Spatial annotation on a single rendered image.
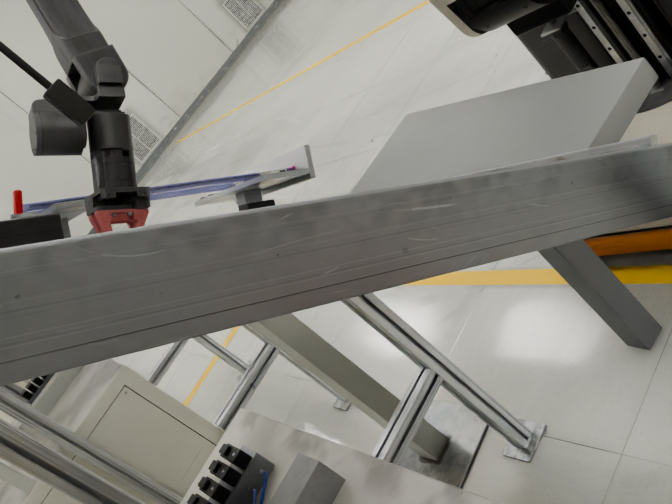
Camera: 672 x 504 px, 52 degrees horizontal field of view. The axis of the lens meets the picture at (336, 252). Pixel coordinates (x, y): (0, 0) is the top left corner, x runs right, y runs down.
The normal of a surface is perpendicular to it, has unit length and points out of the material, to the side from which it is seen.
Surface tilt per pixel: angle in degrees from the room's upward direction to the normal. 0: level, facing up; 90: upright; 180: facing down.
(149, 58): 90
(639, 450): 0
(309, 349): 90
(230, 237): 90
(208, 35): 90
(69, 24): 71
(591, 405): 0
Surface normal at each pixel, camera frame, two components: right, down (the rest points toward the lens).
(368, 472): -0.69, -0.61
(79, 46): 0.45, -0.24
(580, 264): 0.46, 0.04
